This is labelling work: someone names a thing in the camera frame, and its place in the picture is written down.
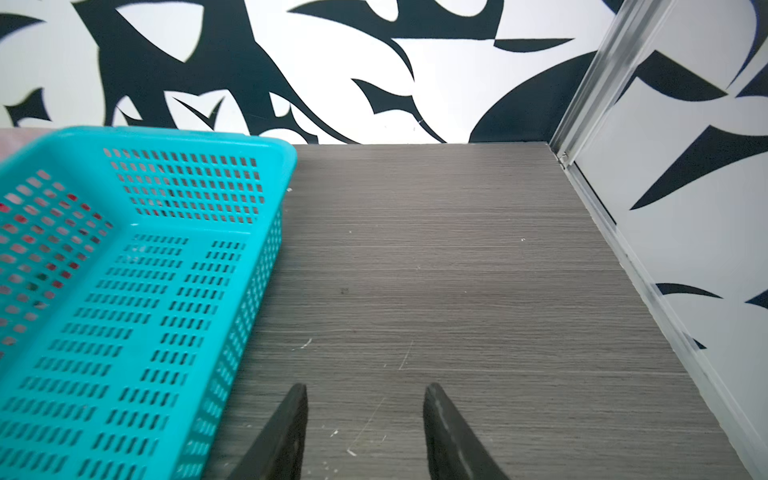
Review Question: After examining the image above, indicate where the teal plastic basket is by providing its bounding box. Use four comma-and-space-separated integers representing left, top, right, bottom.
1, 127, 297, 479

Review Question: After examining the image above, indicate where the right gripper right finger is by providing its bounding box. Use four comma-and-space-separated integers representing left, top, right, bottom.
423, 383, 509, 480

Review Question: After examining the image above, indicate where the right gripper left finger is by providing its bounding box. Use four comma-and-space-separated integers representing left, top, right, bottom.
228, 383, 309, 480

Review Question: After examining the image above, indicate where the small pink plastic bag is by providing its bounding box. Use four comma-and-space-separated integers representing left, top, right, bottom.
0, 128, 48, 160

